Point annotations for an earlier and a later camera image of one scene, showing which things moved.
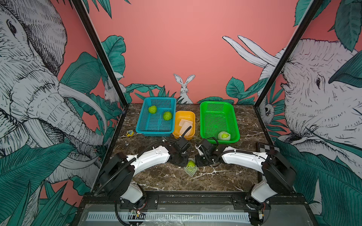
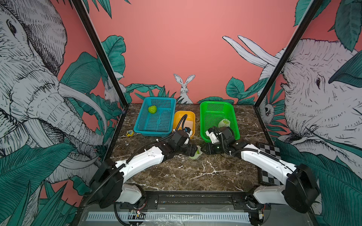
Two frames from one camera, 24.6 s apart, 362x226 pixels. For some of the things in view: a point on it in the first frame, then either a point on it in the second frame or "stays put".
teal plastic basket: (154, 125) stays put
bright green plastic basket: (218, 117) stays put
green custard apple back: (152, 109) stays put
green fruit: (191, 168) to (224, 123)
